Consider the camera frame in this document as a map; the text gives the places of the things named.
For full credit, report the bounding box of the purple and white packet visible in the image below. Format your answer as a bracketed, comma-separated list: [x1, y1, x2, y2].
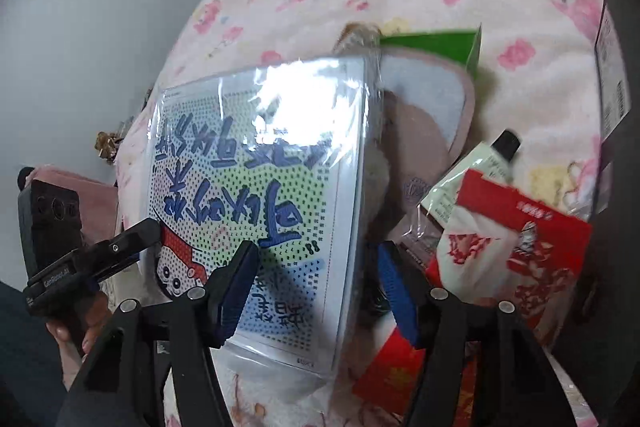
[360, 47, 477, 255]

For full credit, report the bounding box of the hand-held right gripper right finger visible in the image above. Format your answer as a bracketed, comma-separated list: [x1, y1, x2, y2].
[377, 241, 571, 427]

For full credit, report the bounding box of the pink cushion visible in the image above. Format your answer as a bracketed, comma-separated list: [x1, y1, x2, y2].
[30, 164, 121, 258]

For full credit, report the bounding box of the person's left forearm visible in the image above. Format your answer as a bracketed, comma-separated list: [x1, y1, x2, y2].
[0, 282, 68, 427]

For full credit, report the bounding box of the brown fuzzy item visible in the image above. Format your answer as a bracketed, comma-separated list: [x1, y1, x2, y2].
[335, 23, 383, 58]

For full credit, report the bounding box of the white hand cream tube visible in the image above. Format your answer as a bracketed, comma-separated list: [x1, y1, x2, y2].
[420, 130, 523, 228]

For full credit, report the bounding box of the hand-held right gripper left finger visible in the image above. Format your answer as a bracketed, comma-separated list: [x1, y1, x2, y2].
[59, 239, 261, 427]

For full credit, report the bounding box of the person's left hand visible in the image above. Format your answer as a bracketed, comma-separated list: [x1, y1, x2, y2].
[46, 292, 115, 358]

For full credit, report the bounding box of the red envelope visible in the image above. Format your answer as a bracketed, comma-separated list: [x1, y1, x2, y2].
[352, 327, 481, 418]

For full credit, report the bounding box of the red and white paper packet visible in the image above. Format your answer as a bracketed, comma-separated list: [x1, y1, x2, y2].
[425, 169, 593, 348]

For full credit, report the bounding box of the gold shiny trinket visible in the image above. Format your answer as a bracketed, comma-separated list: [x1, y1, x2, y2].
[95, 119, 133, 165]

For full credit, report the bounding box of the green carton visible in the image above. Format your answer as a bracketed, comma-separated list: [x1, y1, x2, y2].
[378, 24, 483, 75]

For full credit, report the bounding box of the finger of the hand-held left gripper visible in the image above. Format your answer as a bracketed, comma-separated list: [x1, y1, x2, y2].
[75, 217, 166, 284]

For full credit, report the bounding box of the plastic-wrapped dotted picture pack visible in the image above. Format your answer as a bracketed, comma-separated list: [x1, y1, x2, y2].
[142, 56, 386, 378]

